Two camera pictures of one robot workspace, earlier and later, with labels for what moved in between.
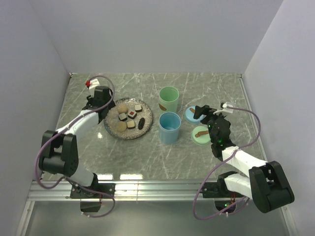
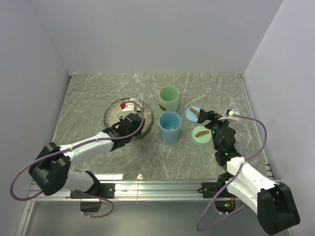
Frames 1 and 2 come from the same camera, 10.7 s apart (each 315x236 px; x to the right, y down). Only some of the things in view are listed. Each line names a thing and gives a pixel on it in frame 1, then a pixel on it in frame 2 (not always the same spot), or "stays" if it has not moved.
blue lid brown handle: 189,113 stays
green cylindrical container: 168,97 stays
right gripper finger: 199,111 → 204,116
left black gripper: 110,103 → 138,131
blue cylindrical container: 169,124 stays
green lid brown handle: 200,135 stays
